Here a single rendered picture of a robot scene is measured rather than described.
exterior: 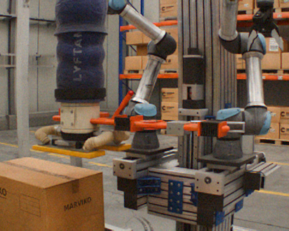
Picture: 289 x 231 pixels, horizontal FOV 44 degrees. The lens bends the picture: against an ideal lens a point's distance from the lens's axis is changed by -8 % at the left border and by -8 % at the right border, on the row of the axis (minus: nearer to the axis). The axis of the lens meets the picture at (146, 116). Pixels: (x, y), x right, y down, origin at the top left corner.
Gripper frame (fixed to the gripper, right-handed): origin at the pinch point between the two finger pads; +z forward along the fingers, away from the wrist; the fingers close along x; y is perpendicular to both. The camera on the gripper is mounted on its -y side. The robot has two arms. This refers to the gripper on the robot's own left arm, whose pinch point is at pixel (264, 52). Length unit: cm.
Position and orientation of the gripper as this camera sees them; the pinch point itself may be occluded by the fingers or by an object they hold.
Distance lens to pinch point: 152.7
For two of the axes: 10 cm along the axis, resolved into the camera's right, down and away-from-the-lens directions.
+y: 6.1, -0.7, 7.9
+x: -8.0, -0.6, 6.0
